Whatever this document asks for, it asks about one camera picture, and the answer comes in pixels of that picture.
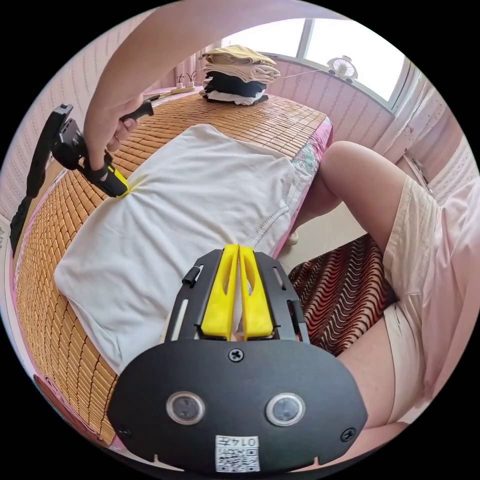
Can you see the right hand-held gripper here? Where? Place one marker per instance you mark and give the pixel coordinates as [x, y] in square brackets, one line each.
[73, 148]

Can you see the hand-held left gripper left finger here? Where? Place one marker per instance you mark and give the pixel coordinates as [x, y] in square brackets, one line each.
[217, 300]

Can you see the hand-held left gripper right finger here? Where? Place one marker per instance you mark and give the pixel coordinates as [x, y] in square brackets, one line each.
[258, 303]

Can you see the white long sleeve shirt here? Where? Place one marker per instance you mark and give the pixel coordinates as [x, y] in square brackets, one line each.
[180, 195]

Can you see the person's right forearm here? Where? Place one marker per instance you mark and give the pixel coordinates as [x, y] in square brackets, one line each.
[161, 47]

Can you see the person's right hand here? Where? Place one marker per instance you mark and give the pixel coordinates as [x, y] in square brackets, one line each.
[107, 116]

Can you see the wavy striped red rug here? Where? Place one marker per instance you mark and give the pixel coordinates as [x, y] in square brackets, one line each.
[337, 292]

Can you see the white power strip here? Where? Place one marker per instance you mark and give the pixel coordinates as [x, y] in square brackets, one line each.
[182, 89]

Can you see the bed with woven mat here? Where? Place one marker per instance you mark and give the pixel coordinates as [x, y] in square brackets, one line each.
[270, 120]

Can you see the pile of clothes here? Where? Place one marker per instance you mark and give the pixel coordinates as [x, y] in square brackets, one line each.
[240, 71]

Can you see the person's body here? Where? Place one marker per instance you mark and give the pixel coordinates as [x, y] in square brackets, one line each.
[412, 243]

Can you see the small white fan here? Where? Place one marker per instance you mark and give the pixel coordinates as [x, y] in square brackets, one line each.
[342, 69]

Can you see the pale curtain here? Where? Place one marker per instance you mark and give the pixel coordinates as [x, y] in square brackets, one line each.
[420, 112]

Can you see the window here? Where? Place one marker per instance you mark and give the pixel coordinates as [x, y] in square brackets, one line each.
[337, 37]

